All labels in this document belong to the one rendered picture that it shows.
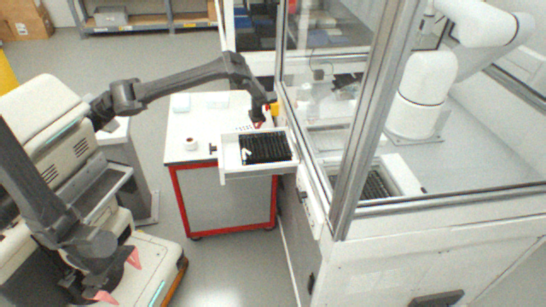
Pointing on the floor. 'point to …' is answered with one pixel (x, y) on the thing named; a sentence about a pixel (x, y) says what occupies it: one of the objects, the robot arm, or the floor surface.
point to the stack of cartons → (24, 20)
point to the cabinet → (392, 266)
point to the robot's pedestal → (142, 199)
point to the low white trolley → (192, 211)
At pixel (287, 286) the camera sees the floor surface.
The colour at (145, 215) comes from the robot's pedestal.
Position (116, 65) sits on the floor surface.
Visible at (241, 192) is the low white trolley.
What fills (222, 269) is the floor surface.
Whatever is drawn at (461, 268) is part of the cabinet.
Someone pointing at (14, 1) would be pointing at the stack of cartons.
